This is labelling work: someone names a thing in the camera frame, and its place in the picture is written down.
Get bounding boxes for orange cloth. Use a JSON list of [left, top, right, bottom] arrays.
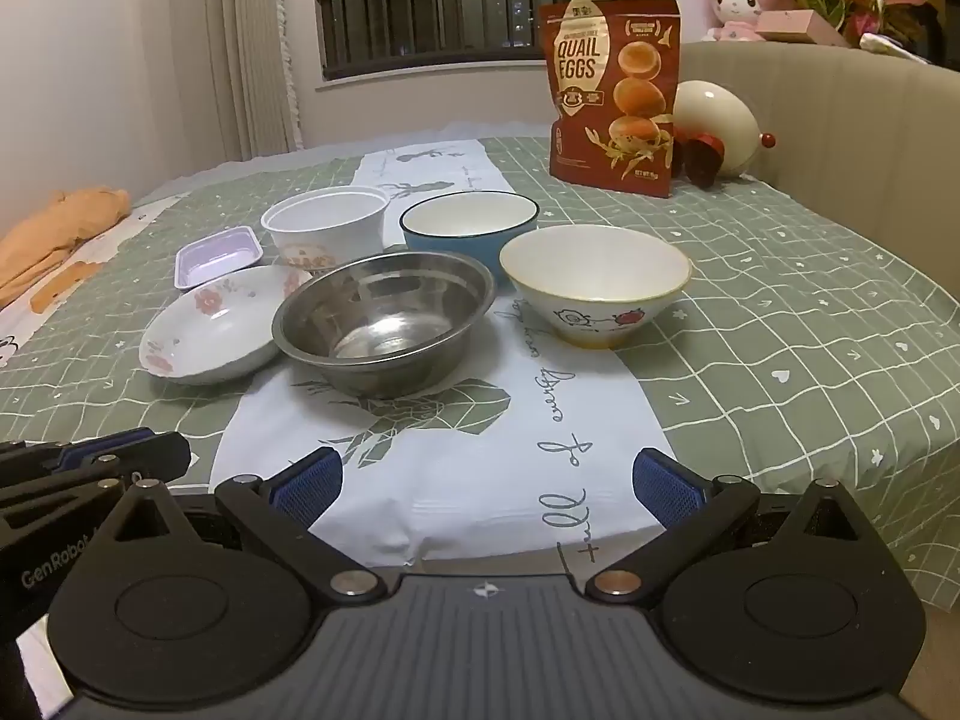
[[0, 187, 132, 308]]

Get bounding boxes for white floral plate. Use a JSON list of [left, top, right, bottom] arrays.
[[140, 264, 312, 387]]

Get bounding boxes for pink plush toy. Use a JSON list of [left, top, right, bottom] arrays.
[[697, 0, 796, 44]]

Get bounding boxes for green checked bedsheet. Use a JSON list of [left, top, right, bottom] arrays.
[[0, 136, 960, 608]]

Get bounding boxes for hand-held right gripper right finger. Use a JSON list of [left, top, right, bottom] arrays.
[[583, 448, 867, 607]]

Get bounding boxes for blue bowl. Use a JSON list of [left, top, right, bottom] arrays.
[[399, 191, 541, 271]]

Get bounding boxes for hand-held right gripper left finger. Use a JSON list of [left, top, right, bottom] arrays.
[[97, 446, 383, 607]]

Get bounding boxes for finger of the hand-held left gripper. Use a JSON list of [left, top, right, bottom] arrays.
[[0, 426, 158, 472], [0, 431, 192, 533]]

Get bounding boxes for red plastic tray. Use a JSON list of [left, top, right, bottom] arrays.
[[174, 226, 262, 291]]

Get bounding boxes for white cartoon bedsheet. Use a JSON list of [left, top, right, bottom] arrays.
[[0, 191, 188, 368]]

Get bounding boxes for white paper bowl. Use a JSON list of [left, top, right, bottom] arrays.
[[261, 190, 391, 276]]

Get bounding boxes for pink box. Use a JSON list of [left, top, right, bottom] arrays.
[[754, 9, 852, 48]]

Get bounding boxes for red snack bag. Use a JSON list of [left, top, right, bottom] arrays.
[[540, 0, 683, 200]]

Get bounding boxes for cream cartoon ceramic bowl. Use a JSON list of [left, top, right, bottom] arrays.
[[499, 225, 692, 351]]

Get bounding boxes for beige padded headboard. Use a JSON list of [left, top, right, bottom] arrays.
[[679, 40, 960, 301]]

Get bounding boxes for stainless steel bowl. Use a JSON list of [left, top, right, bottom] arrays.
[[271, 251, 496, 400]]

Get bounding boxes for dark framed window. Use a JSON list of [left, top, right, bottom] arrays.
[[311, 0, 586, 82]]

